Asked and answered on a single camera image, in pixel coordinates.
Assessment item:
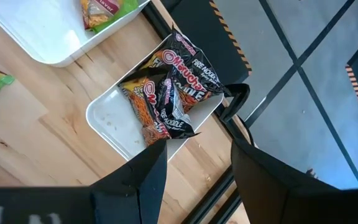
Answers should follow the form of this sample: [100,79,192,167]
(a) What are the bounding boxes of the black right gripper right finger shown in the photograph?
[230,138,338,224]

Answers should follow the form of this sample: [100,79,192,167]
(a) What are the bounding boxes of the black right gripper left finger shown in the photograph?
[90,138,168,224]

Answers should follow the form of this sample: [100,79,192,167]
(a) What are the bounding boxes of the black Fire Noodle packet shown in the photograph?
[118,70,200,147]
[138,29,229,114]

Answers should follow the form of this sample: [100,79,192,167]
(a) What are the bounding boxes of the white plastic bin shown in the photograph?
[85,32,226,162]
[0,0,152,68]

